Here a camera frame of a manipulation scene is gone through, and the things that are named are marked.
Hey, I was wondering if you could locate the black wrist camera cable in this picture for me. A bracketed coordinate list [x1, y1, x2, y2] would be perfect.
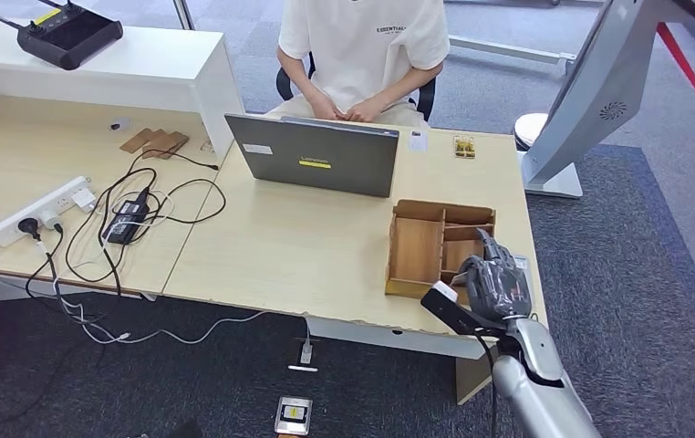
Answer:
[474, 332, 501, 438]

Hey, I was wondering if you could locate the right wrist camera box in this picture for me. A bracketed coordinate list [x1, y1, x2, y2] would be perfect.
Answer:
[420, 280, 493, 337]

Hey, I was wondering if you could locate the white hanging cable adapter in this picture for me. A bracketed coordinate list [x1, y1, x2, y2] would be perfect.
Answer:
[286, 318, 319, 373]

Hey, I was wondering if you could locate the person's left hand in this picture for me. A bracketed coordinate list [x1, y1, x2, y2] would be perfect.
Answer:
[344, 95, 388, 124]

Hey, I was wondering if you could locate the black adapter cable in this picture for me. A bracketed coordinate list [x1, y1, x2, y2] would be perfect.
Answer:
[64, 148, 228, 298]

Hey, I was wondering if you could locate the black remote controller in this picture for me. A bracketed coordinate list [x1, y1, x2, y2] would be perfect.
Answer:
[0, 0, 125, 72]

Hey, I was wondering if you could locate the grey laptop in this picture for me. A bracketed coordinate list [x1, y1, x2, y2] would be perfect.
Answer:
[224, 112, 401, 200]

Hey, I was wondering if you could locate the thin wooden plate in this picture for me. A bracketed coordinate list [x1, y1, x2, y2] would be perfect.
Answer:
[119, 127, 157, 155]
[141, 130, 191, 161]

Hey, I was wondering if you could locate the black power adapter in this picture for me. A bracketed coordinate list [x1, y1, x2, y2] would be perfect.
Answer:
[100, 192, 152, 246]

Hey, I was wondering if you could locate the wooden organizer box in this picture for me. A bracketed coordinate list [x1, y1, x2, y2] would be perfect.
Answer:
[384, 199, 498, 302]

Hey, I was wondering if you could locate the white round base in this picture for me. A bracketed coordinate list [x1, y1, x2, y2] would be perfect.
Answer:
[513, 112, 551, 152]

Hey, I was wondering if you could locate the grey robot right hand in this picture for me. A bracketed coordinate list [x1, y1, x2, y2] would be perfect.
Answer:
[456, 228, 534, 323]

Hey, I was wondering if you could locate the white plug cable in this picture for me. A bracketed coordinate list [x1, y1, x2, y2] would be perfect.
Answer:
[0, 208, 270, 347]

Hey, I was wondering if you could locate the white plug-in charger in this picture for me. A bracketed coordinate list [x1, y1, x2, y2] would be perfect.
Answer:
[71, 185, 99, 214]

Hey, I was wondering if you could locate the white desk shelf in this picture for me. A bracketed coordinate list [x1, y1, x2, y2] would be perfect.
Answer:
[0, 13, 246, 164]

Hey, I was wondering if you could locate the grey kiosk stand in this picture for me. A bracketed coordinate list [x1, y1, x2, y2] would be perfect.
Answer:
[516, 0, 695, 200]

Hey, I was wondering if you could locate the grey card reader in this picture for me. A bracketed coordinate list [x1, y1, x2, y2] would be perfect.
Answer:
[509, 252, 537, 312]

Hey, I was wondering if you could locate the person's right hand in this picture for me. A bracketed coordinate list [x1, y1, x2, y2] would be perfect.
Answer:
[309, 90, 344, 122]

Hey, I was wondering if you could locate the black plug cable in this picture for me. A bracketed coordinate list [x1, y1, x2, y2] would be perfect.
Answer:
[16, 216, 66, 298]

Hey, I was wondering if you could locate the white power strip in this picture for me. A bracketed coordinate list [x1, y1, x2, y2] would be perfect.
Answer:
[0, 175, 98, 248]

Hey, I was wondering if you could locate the grey metal pole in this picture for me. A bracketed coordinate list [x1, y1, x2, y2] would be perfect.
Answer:
[171, 0, 196, 30]

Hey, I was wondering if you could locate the beige desk leg panel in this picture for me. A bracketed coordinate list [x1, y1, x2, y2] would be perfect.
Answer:
[456, 347, 501, 406]

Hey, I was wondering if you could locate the small silver floor device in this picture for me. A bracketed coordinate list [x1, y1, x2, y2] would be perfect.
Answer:
[274, 395, 315, 438]

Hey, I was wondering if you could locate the small gold patterned card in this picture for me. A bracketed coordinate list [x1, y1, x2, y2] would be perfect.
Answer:
[452, 135, 477, 161]

